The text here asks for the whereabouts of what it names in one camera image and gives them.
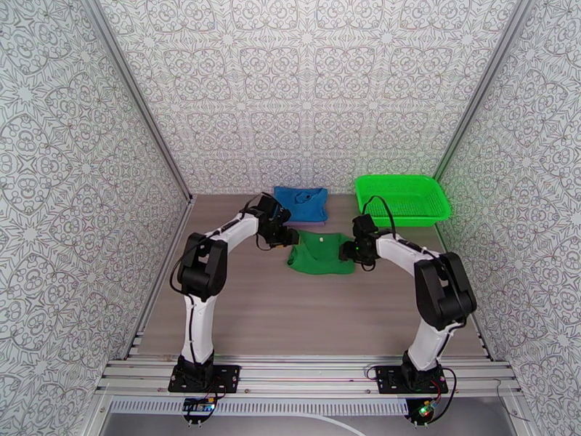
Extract blue t-shirt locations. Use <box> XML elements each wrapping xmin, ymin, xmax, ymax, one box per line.
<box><xmin>273</xmin><ymin>186</ymin><xmax>329</xmax><ymax>223</ymax></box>

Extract green t-shirt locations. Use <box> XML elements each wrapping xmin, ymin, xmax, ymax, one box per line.
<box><xmin>286</xmin><ymin>230</ymin><xmax>355</xmax><ymax>275</ymax></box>

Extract green plastic laundry basket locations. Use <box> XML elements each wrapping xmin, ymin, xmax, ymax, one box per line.
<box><xmin>354</xmin><ymin>174</ymin><xmax>453</xmax><ymax>229</ymax></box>

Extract circuit board with blue parts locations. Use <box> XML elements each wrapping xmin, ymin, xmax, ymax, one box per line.
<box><xmin>182</xmin><ymin>397</ymin><xmax>217</xmax><ymax>416</ymax></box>

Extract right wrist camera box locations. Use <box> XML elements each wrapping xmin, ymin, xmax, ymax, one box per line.
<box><xmin>353</xmin><ymin>214</ymin><xmax>378</xmax><ymax>236</ymax></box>

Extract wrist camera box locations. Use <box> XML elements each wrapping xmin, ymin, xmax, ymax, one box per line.
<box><xmin>353</xmin><ymin>214</ymin><xmax>378</xmax><ymax>236</ymax></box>
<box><xmin>257</xmin><ymin>195</ymin><xmax>285</xmax><ymax>218</ymax></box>

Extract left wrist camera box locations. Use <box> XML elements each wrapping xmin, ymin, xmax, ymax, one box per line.
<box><xmin>257</xmin><ymin>195</ymin><xmax>285</xmax><ymax>218</ymax></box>

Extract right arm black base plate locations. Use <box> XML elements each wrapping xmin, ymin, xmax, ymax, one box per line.
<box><xmin>375</xmin><ymin>366</ymin><xmax>450</xmax><ymax>395</ymax></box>

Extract aluminium rail frame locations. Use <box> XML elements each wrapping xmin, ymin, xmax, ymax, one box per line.
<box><xmin>95</xmin><ymin>355</ymin><xmax>523</xmax><ymax>400</ymax></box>

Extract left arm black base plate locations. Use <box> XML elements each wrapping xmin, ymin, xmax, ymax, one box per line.
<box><xmin>168</xmin><ymin>364</ymin><xmax>242</xmax><ymax>394</ymax></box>

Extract perforated white cable duct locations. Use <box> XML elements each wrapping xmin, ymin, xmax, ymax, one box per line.
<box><xmin>110</xmin><ymin>399</ymin><xmax>410</xmax><ymax>416</ymax></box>

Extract white curved cable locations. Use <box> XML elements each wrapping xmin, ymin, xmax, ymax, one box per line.
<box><xmin>290</xmin><ymin>413</ymin><xmax>366</xmax><ymax>436</ymax></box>

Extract aluminium corner post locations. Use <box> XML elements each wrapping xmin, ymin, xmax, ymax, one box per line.
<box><xmin>77</xmin><ymin>0</ymin><xmax>195</xmax><ymax>205</ymax></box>
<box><xmin>433</xmin><ymin>0</ymin><xmax>539</xmax><ymax>179</ymax></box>

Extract thin grey wire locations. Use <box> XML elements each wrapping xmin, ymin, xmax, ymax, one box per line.
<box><xmin>495</xmin><ymin>379</ymin><xmax>531</xmax><ymax>423</ymax></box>

